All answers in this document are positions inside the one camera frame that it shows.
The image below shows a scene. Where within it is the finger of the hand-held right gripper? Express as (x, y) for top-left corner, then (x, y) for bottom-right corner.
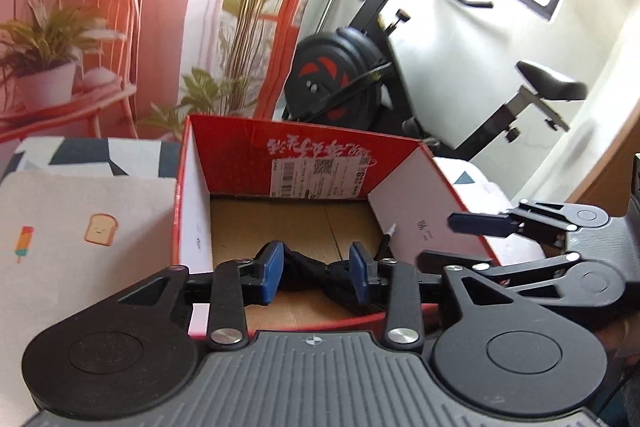
(448, 201), (577, 249)
(416, 250), (581, 304)

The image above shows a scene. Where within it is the printed room scene backdrop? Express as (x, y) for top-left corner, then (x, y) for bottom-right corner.
(0, 0), (346, 142)

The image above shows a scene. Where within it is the red strawberry print cardboard box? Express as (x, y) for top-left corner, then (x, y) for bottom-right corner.
(172, 114), (501, 340)

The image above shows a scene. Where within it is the brown wooden panel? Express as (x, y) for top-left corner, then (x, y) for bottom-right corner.
(567, 92), (640, 208)

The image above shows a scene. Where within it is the black cloth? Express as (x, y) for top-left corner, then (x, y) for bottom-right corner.
(277, 249), (361, 305)

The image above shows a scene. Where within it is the black exercise bike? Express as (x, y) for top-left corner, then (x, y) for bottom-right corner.
(280, 0), (590, 162)

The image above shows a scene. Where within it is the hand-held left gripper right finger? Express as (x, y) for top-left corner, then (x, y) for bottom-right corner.
(348, 241), (531, 352)

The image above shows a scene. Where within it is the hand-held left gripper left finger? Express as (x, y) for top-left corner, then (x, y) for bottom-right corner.
(117, 241), (286, 352)

